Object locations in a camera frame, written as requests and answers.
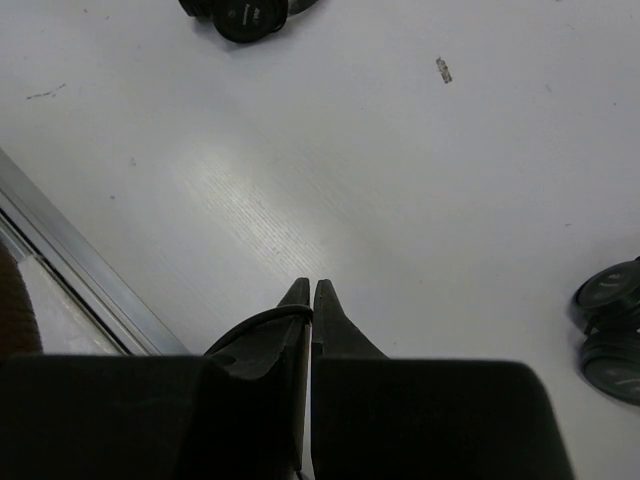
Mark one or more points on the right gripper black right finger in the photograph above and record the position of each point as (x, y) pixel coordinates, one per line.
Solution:
(375, 417)

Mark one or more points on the small grey debris piece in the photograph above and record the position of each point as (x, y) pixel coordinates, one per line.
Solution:
(444, 70)

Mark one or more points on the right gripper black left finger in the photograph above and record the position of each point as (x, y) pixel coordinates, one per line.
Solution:
(235, 412)

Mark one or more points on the large black wrapped headphones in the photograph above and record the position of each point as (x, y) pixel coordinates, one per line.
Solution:
(245, 21)

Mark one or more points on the brown silver headphones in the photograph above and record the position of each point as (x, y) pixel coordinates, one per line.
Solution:
(19, 329)

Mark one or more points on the aluminium table rail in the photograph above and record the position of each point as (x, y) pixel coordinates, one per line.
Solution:
(33, 224)

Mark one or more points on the small black headphones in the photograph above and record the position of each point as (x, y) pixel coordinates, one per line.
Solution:
(606, 309)

